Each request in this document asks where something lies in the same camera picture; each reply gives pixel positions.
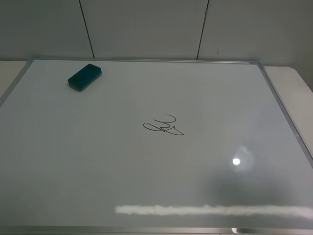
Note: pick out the blue whiteboard eraser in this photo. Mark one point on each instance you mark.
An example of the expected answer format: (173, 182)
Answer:
(84, 77)

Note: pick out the white whiteboard with aluminium frame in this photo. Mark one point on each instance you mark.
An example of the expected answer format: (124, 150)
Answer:
(151, 148)

